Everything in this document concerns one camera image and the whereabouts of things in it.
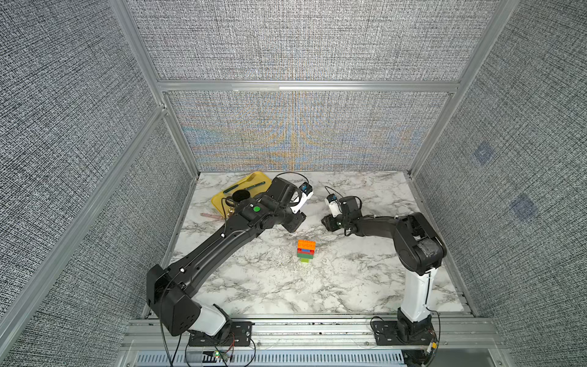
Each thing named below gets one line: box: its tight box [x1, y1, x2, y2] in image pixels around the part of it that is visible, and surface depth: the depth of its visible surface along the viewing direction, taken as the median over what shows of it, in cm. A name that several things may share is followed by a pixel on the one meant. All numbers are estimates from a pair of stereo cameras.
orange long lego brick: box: [297, 239, 317, 251], surface depth 96 cm
